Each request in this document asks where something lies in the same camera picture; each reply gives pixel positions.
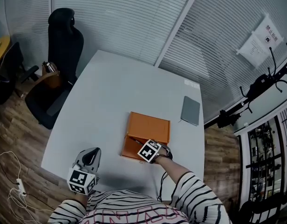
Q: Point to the black hanging bag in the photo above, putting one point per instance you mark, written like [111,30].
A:
[260,85]

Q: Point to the white paper text sheet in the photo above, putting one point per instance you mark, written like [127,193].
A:
[254,51]

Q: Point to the person's striped shirt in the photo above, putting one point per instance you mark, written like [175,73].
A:
[138,209]

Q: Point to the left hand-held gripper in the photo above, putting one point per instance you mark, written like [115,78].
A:
[80,181]

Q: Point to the brown bag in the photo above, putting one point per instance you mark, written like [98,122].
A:
[51,79]

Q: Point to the black pen with silver band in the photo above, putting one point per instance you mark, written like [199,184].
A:
[136,141]

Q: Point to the white venetian blind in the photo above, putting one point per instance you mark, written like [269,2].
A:
[122,20]
[222,55]
[29,20]

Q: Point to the black folded umbrella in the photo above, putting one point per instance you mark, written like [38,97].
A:
[228,119]

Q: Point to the black mesh office chair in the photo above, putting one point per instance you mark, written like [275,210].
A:
[10,76]

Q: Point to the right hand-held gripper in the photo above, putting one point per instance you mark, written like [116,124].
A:
[149,151]

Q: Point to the yellow desk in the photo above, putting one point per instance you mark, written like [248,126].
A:
[2,49]

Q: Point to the white paper sign with icon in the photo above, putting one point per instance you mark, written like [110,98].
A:
[270,31]

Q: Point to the grey notebook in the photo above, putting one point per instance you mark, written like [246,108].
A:
[190,111]

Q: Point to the white power strip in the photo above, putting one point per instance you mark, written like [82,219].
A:
[21,186]

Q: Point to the person's right forearm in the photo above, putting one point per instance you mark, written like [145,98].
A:
[172,169]

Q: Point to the small silver device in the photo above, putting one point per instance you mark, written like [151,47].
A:
[49,66]

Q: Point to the white label sticker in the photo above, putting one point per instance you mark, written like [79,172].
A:
[192,83]

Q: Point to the small white floor scrap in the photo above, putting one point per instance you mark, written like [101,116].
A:
[22,95]

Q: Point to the black high-back office chair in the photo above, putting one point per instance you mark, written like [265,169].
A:
[64,45]

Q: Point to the orange drawer box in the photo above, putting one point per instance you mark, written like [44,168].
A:
[148,127]

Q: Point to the black coat rack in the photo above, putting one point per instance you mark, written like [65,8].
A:
[262,92]

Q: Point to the frosted glass door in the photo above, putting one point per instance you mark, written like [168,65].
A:
[267,113]

